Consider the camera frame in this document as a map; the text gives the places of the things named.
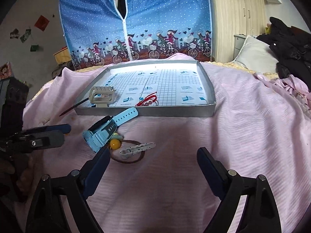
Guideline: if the grey bedside cabinet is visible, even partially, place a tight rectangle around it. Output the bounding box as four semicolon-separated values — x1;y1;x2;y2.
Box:
233;34;247;59

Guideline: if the white pillow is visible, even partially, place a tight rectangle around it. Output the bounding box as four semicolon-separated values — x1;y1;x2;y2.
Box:
232;35;278;74

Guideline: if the black jacket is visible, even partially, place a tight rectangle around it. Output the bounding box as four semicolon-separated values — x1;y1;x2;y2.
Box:
257;17;310;88

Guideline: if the wooden wardrobe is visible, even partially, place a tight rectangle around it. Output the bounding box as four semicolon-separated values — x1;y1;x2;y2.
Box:
210;0;266;63

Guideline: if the blue kids smartwatch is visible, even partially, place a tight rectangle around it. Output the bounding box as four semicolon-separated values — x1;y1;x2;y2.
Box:
83;107;138;153

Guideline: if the brown hair tie with beads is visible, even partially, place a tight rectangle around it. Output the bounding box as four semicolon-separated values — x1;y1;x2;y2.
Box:
107;131;146;164

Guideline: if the small wooden cabinet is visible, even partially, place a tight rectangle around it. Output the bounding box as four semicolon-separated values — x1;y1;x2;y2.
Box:
53;47;71;65

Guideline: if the pink bed sheet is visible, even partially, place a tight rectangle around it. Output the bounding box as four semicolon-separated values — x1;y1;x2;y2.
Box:
13;53;311;233

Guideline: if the beige hair claw clip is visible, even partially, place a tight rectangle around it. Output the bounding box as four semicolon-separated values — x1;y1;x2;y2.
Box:
89;86;116;107

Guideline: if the red bead bracelet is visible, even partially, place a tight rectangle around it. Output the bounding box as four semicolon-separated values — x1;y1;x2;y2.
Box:
134;91;159;107

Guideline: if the silver tray with grid sheet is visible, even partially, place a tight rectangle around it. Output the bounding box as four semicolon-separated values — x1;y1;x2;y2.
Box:
75;59;216;117

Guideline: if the red paper wall decoration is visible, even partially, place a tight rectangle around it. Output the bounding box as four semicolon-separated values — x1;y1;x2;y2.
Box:
34;15;50;32

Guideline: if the blue fabric wardrobe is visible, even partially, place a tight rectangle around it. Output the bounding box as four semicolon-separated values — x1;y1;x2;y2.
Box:
59;0;212;70

